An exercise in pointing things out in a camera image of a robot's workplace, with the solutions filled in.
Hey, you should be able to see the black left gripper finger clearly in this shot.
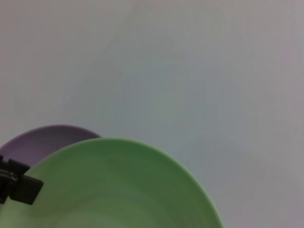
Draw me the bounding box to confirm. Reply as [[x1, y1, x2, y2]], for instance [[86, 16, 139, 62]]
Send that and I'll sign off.
[[0, 155, 31, 178], [0, 170, 45, 205]]

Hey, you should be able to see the light green plate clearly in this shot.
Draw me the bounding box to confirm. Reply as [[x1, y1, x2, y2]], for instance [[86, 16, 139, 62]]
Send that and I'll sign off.
[[0, 137, 225, 228]]

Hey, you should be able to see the lavender purple plate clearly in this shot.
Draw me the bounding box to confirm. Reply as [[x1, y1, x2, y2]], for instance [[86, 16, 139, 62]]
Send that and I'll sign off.
[[0, 124, 103, 168]]

